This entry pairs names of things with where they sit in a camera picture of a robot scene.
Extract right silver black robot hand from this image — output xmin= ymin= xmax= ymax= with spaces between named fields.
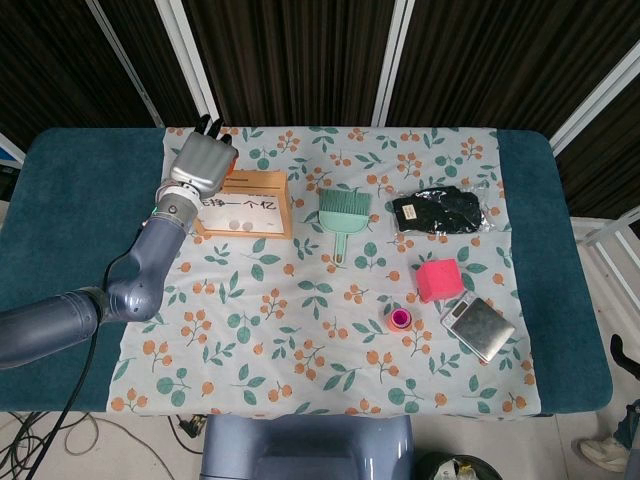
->
xmin=609 ymin=333 xmax=640 ymax=374

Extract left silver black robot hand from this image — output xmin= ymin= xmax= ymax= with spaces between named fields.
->
xmin=168 ymin=114 xmax=239 ymax=197

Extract mint green hand brush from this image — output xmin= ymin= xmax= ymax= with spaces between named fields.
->
xmin=318 ymin=188 xmax=372 ymax=265

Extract white sneaker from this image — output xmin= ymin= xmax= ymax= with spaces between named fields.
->
xmin=579 ymin=437 xmax=630 ymax=474

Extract white metal rack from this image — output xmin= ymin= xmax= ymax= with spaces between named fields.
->
xmin=572 ymin=207 xmax=640 ymax=261

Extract silver digital pocket scale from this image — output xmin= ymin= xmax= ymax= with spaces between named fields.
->
xmin=439 ymin=292 xmax=517 ymax=364

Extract pink foam cube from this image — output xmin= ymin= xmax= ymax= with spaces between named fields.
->
xmin=415 ymin=258 xmax=464 ymax=303

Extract blue and white panel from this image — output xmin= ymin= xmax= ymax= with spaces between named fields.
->
xmin=0 ymin=132 xmax=26 ymax=174

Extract floral white tablecloth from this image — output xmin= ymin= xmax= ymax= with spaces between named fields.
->
xmin=107 ymin=124 xmax=544 ymax=417

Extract black trash bin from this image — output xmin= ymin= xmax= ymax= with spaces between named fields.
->
xmin=417 ymin=451 xmax=503 ymax=480

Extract orange plastic cup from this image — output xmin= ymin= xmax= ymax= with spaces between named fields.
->
xmin=389 ymin=308 xmax=415 ymax=332

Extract black gloves in plastic bag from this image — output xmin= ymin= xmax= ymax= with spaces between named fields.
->
xmin=384 ymin=180 xmax=504 ymax=239

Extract black power plug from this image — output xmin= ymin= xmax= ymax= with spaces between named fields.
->
xmin=174 ymin=417 xmax=206 ymax=441

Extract blue-grey robot torso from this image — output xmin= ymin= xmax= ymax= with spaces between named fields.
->
xmin=199 ymin=413 xmax=415 ymax=480

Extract wooden frame money box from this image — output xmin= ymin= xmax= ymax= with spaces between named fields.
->
xmin=192 ymin=169 xmax=295 ymax=240

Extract white partition post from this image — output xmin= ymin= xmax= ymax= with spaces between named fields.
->
xmin=84 ymin=0 xmax=165 ymax=129
xmin=547 ymin=49 xmax=640 ymax=154
xmin=154 ymin=0 xmax=224 ymax=127
xmin=370 ymin=0 xmax=416 ymax=127

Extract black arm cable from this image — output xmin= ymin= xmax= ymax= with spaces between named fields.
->
xmin=32 ymin=249 xmax=136 ymax=480

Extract black floor cable bundle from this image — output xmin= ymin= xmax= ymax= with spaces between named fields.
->
xmin=0 ymin=412 xmax=51 ymax=480

